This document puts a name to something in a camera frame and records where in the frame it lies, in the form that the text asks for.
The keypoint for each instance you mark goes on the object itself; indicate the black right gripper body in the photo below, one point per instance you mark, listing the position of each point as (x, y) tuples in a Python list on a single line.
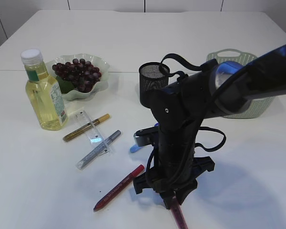
[(172, 165)]

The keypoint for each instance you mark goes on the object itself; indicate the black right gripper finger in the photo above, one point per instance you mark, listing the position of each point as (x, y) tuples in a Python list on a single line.
[(167, 198), (182, 193)]

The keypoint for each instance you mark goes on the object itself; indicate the pink scissors purple sheath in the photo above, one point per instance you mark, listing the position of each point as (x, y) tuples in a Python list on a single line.
[(177, 214)]

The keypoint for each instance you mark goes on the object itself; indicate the blue scissors with sheath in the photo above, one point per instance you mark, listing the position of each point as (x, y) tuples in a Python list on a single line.
[(135, 147)]

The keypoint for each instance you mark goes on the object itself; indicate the purple artificial grape bunch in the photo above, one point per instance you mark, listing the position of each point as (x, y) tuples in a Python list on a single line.
[(79, 75)]

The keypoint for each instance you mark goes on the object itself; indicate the yellow liquid plastic bottle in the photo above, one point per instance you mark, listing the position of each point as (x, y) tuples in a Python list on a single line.
[(43, 92)]

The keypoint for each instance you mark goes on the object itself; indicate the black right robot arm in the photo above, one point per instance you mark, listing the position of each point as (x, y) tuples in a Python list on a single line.
[(180, 102)]

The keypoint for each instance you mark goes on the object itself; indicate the red marker pen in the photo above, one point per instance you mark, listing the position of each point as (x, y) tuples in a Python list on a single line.
[(118, 188)]

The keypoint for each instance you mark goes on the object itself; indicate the silver marker pen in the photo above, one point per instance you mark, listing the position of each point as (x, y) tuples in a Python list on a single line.
[(98, 150)]

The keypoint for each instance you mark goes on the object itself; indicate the clear plastic ruler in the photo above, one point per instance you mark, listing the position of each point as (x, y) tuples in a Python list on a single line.
[(95, 135)]

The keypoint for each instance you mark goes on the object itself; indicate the black mesh pen cup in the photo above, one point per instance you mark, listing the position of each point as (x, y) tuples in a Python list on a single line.
[(150, 78)]

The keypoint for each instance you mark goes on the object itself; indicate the green plastic woven basket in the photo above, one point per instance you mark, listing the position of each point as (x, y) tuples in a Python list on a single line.
[(257, 106)]

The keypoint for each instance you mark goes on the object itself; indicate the gold marker pen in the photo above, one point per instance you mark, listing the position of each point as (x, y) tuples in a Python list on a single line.
[(85, 128)]

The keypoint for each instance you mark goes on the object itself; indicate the green wavy glass plate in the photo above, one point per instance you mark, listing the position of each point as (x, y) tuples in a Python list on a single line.
[(96, 62)]

